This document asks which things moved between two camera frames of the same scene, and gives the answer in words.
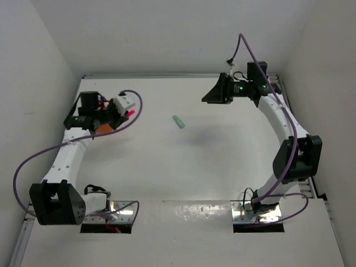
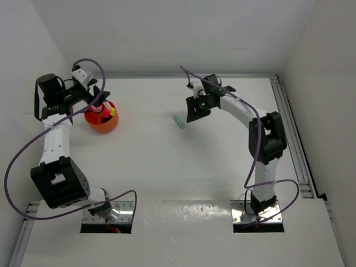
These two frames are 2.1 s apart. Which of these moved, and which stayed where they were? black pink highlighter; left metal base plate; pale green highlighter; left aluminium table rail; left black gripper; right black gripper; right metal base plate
Moved: right black gripper; left black gripper; black pink highlighter
Stayed: pale green highlighter; left aluminium table rail; left metal base plate; right metal base plate
